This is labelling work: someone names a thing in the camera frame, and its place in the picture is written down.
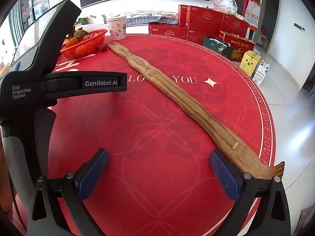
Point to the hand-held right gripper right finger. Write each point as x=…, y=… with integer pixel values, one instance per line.
x=222, y=174

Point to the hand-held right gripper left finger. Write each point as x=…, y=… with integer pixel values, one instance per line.
x=94, y=174

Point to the red round printed table mat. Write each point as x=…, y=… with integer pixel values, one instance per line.
x=147, y=140

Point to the pile of leafy tangerines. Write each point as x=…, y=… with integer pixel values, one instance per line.
x=71, y=41

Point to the red plastic basket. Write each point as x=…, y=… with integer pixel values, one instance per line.
x=83, y=50

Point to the small dark red fruit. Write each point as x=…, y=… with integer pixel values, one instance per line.
x=103, y=48

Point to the green potted plant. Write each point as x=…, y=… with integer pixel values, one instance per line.
x=82, y=21

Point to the glass display cabinet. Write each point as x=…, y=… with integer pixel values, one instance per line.
x=37, y=0

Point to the white printed paper cup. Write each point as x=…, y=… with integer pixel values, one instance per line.
x=117, y=29

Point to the white printed box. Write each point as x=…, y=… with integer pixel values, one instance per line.
x=260, y=72

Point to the yellow cardboard box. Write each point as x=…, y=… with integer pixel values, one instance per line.
x=249, y=65

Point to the long wooden stick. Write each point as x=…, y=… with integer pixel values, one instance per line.
x=157, y=77

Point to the dark green gift bag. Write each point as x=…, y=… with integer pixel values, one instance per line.
x=216, y=48

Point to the blue checked cloth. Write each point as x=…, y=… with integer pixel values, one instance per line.
x=147, y=19

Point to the red gift box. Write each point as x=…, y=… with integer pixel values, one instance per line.
x=167, y=32
x=204, y=18
x=196, y=36
x=183, y=14
x=235, y=24

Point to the clear plastic bag with flowers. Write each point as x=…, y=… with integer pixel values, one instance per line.
x=225, y=5

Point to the wall calendar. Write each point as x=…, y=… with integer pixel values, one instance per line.
x=253, y=12

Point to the black wall switch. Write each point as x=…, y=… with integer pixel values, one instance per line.
x=299, y=27

